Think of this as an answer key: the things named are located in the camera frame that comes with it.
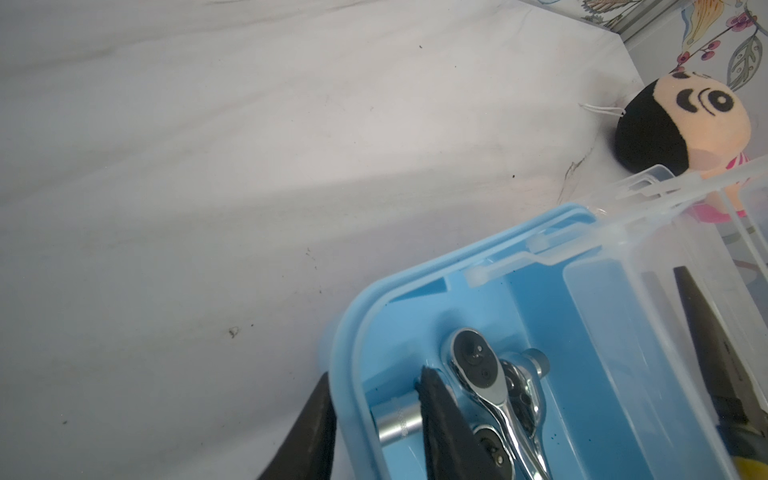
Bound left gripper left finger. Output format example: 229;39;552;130
258;373;337;480

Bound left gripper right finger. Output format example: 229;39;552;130
416;367;504;480

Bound black handled wrench tool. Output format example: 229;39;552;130
442;328;552;479

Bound light blue plastic toolbox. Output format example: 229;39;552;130
328;157;767;479

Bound chrome socket piece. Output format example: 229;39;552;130
371;391;422;447

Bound cartoon boy plush doll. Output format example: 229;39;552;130
613;71;753;224

